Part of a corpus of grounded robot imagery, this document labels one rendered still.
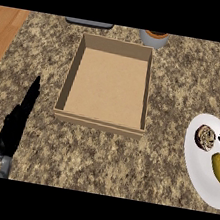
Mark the dark flat appliance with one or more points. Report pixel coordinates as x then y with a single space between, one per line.
89 22

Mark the open cardboard box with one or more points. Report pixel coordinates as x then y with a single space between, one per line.
106 85

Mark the brown swirled pastry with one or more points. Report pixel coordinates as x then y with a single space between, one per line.
205 137

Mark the white plate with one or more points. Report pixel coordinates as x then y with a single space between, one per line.
203 171

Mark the grey plant pot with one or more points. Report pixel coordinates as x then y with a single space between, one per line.
153 38

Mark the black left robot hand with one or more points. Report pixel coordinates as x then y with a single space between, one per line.
15 123

